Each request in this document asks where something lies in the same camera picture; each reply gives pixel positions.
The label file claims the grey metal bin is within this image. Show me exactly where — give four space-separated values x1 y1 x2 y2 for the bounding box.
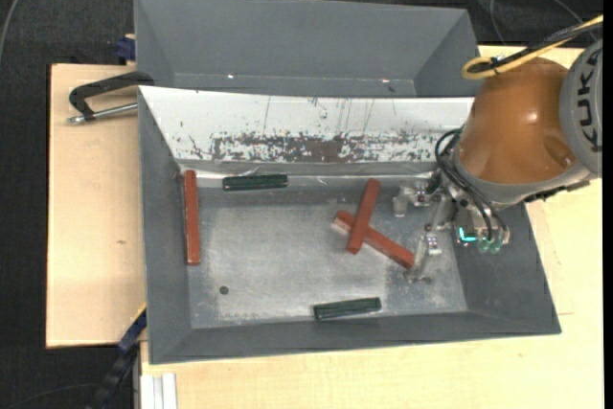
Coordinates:
132 0 562 365

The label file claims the pale flat board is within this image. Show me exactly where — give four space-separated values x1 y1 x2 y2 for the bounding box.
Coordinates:
45 63 148 349

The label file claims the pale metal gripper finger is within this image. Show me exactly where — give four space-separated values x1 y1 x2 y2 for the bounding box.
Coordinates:
406 233 443 284
393 185 433 217

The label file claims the dark green flat block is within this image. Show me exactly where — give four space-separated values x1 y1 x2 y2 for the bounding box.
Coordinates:
313 297 383 321
222 173 289 193

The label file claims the red-brown flat block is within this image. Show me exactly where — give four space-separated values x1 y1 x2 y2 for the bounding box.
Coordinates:
346 178 382 256
332 210 416 269
183 170 202 266

